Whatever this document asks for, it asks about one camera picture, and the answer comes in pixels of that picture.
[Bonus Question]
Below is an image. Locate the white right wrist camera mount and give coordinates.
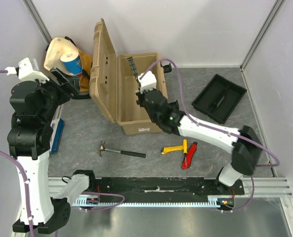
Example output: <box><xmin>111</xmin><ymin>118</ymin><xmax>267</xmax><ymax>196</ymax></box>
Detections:
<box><xmin>138</xmin><ymin>71</ymin><xmax>157</xmax><ymax>94</ymax></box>

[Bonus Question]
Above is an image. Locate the tan plastic tool box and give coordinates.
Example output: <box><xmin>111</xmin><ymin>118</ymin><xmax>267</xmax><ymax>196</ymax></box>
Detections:
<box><xmin>89</xmin><ymin>19</ymin><xmax>171</xmax><ymax>135</ymax></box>

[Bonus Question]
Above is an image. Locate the yellow box cutter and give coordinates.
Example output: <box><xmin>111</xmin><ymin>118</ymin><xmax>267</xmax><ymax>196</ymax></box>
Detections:
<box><xmin>161</xmin><ymin>145</ymin><xmax>183</xmax><ymax>155</ymax></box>

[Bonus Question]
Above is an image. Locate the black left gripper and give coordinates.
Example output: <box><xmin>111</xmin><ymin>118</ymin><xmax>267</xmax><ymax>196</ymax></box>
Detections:
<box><xmin>36</xmin><ymin>66</ymin><xmax>81</xmax><ymax>122</ymax></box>

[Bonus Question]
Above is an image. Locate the black handled claw hammer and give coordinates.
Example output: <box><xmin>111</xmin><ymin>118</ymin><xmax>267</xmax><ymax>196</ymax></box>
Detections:
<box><xmin>98</xmin><ymin>141</ymin><xmax>146</xmax><ymax>158</ymax></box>

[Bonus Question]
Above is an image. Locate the blue packaged tool card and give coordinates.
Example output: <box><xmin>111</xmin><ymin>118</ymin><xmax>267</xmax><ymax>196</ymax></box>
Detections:
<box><xmin>49</xmin><ymin>118</ymin><xmax>64</xmax><ymax>154</ymax></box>

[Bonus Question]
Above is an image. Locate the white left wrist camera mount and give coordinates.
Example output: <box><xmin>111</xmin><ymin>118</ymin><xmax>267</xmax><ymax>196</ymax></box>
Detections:
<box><xmin>5</xmin><ymin>57</ymin><xmax>49</xmax><ymax>84</ymax></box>

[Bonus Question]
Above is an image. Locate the black tool box tray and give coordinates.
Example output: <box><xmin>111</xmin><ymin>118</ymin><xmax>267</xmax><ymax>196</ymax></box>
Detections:
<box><xmin>191</xmin><ymin>74</ymin><xmax>247</xmax><ymax>124</ymax></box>

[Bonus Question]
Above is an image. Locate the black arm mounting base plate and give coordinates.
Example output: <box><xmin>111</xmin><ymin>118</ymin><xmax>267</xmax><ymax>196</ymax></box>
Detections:
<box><xmin>83</xmin><ymin>177</ymin><xmax>245</xmax><ymax>196</ymax></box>

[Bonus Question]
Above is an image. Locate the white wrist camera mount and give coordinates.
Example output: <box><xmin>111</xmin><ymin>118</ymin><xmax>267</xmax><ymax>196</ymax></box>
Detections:
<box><xmin>138</xmin><ymin>71</ymin><xmax>157</xmax><ymax>94</ymax></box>
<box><xmin>5</xmin><ymin>57</ymin><xmax>49</xmax><ymax>84</ymax></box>

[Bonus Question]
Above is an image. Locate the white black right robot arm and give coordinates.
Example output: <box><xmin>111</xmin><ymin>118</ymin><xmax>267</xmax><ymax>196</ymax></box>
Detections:
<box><xmin>135</xmin><ymin>89</ymin><xmax>261</xmax><ymax>195</ymax></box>

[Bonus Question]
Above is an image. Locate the red box cutter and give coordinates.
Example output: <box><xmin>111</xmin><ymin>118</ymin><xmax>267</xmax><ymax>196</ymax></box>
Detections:
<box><xmin>181</xmin><ymin>142</ymin><xmax>198</xmax><ymax>169</ymax></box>

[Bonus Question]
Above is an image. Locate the blue paper towel roll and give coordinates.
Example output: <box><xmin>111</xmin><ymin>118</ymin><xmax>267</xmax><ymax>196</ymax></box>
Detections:
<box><xmin>60</xmin><ymin>51</ymin><xmax>83</xmax><ymax>75</ymax></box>

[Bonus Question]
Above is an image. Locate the grey slotted cable duct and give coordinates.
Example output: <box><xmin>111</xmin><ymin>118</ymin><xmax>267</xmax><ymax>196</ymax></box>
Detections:
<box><xmin>72</xmin><ymin>193</ymin><xmax>233</xmax><ymax>208</ymax></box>

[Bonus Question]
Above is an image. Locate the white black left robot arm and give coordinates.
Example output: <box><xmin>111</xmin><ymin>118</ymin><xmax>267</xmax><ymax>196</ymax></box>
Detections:
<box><xmin>7</xmin><ymin>68</ymin><xmax>97</xmax><ymax>234</ymax></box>

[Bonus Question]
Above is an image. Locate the black rubber mallet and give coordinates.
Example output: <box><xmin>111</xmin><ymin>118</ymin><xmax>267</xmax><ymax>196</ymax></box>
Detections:
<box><xmin>127</xmin><ymin>57</ymin><xmax>141</xmax><ymax>89</ymax></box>

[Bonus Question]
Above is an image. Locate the yellow handled screwdriver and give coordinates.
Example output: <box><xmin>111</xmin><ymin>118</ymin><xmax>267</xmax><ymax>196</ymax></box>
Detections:
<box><xmin>183</xmin><ymin>139</ymin><xmax>188</xmax><ymax>166</ymax></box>

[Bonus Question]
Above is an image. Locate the tan leather tool bag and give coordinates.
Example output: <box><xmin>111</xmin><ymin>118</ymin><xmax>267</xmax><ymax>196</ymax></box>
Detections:
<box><xmin>43</xmin><ymin>36</ymin><xmax>93</xmax><ymax>100</ymax></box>

